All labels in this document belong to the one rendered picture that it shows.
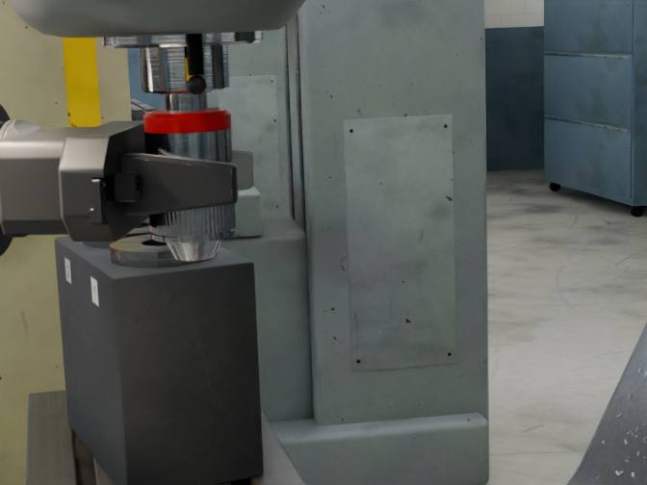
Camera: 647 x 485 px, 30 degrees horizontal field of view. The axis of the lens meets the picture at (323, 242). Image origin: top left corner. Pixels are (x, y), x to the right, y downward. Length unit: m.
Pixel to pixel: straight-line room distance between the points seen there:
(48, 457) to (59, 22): 0.60
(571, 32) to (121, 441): 7.78
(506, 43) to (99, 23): 9.81
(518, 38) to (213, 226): 9.80
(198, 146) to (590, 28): 7.77
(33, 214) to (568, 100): 8.13
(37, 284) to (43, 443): 1.27
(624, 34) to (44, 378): 5.96
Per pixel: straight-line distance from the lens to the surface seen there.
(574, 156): 8.65
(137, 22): 0.60
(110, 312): 0.98
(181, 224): 0.64
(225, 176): 0.63
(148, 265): 0.99
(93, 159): 0.62
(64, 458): 1.13
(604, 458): 0.94
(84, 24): 0.60
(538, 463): 3.69
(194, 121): 0.64
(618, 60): 8.01
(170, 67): 0.64
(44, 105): 2.38
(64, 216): 0.62
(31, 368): 2.46
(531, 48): 10.46
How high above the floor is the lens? 1.31
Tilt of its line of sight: 10 degrees down
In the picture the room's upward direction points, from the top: 2 degrees counter-clockwise
